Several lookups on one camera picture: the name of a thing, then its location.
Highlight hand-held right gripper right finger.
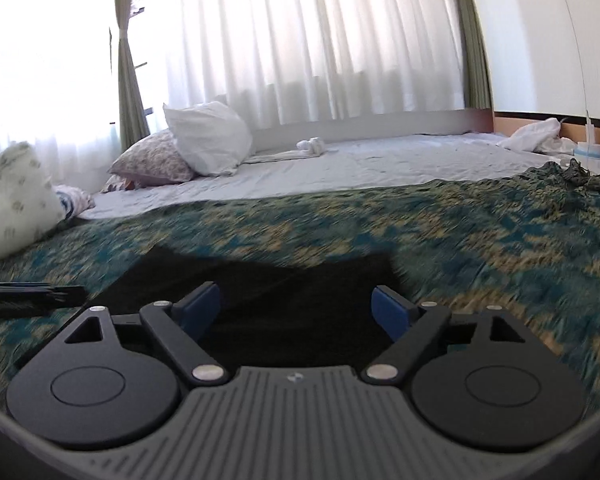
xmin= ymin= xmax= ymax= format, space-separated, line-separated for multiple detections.
xmin=359 ymin=285 xmax=528 ymax=386

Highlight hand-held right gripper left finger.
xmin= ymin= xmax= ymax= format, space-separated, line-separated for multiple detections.
xmin=65 ymin=281 xmax=229 ymax=388

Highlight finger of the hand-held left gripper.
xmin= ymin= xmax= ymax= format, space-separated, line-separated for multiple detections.
xmin=0 ymin=284 xmax=87 ymax=320

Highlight black pants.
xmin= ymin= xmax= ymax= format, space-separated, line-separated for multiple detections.
xmin=87 ymin=245 xmax=406 ymax=368

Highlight teal patterned blanket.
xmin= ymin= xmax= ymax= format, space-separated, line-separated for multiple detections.
xmin=0 ymin=159 xmax=600 ymax=411

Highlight white leaf print pillow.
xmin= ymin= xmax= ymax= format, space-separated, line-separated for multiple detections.
xmin=0 ymin=141 xmax=67 ymax=270

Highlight striped cloth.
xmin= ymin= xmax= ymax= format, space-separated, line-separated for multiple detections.
xmin=52 ymin=185 xmax=97 ymax=222

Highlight white bed sheet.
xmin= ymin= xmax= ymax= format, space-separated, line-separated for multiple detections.
xmin=77 ymin=132 xmax=581 ymax=221

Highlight floral pink pillow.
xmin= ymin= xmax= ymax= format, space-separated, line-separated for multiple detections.
xmin=107 ymin=130 xmax=196 ymax=186

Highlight plain white pillow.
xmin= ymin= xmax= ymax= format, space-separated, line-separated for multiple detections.
xmin=162 ymin=101 xmax=254 ymax=177

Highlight rolled white towel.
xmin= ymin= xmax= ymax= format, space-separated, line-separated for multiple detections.
xmin=295 ymin=136 xmax=327 ymax=159

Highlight olive green curtain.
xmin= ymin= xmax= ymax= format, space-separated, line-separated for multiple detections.
xmin=450 ymin=0 xmax=495 ymax=111
xmin=107 ymin=0 xmax=152 ymax=153

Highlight wooden headboard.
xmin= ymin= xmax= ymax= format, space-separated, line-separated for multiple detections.
xmin=492 ymin=112 xmax=600 ymax=167

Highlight crumpled white cloth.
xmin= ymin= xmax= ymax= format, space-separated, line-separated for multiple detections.
xmin=497 ymin=117 xmax=577 ymax=154

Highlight white and blue container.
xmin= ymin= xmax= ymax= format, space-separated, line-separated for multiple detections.
xmin=574 ymin=110 xmax=600 ymax=167

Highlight white sheer curtain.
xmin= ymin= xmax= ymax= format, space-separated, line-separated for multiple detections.
xmin=0 ymin=0 xmax=468 ymax=161

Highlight grey bed frame rail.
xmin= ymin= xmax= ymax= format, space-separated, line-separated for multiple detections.
xmin=250 ymin=109 xmax=495 ymax=153

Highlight thin white cable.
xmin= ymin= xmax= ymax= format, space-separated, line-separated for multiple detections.
xmin=550 ymin=0 xmax=590 ymax=116

